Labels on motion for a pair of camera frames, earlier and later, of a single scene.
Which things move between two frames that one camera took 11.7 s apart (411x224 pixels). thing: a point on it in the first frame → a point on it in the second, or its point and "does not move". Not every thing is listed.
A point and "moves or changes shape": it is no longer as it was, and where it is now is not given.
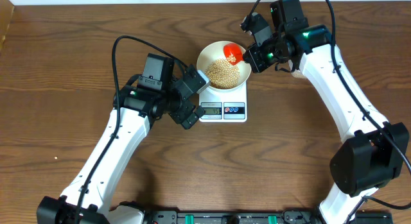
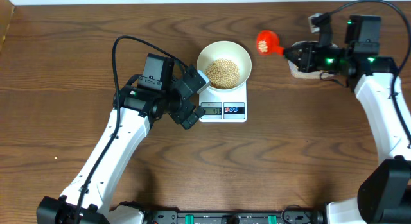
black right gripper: [252, 55] → [305, 63]
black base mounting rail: [296, 216] does not move
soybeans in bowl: [222, 75] does not move
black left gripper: [180, 114] does not move
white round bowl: [221, 74] does not move
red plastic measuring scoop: [235, 49] moves or changes shape
